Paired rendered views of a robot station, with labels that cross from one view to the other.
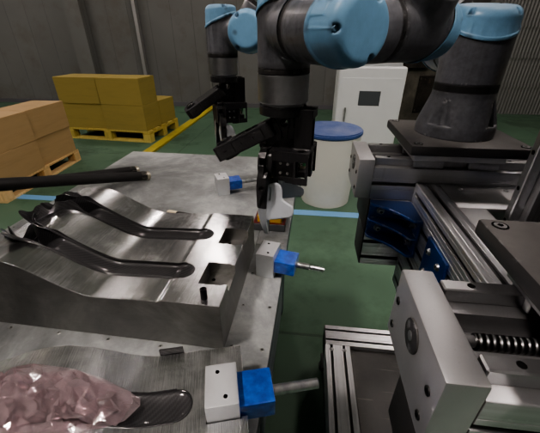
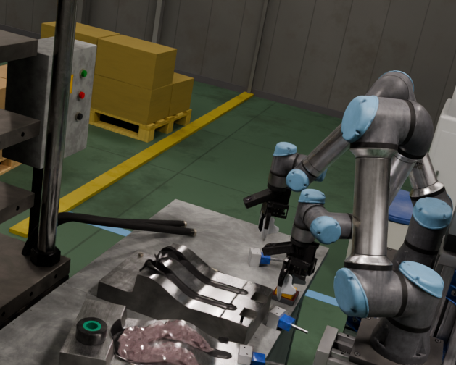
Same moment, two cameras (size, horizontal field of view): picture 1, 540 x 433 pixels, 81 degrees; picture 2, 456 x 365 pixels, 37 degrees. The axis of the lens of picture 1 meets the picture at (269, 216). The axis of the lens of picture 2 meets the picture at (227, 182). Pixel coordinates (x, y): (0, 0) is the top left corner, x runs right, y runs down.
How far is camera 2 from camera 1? 1.62 m
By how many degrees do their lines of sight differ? 11
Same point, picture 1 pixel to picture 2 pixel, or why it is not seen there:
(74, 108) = not seen: hidden behind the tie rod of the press
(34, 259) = (164, 281)
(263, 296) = (267, 337)
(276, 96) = (299, 237)
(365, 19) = (330, 232)
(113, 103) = (112, 77)
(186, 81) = (217, 46)
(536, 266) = (362, 329)
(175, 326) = (222, 332)
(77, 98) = not seen: hidden behind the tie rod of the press
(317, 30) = (313, 229)
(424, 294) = (328, 333)
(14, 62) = not seen: outside the picture
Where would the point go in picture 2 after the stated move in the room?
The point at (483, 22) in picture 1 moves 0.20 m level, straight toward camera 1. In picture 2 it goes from (423, 218) to (391, 232)
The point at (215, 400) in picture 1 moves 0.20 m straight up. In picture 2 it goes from (243, 353) to (256, 292)
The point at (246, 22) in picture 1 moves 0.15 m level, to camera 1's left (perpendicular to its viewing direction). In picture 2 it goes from (297, 178) to (253, 167)
